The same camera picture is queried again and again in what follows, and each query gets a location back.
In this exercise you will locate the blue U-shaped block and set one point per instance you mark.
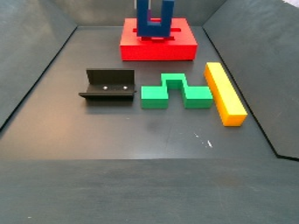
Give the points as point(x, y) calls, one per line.
point(147, 28)

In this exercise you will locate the red slotted board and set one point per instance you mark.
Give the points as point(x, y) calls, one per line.
point(179, 47)

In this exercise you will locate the green zigzag block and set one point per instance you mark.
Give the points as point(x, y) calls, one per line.
point(196, 97)

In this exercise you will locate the yellow long bar block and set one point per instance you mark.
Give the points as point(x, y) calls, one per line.
point(231, 110)

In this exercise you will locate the black angle bracket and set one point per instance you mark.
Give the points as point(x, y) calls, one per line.
point(109, 84)

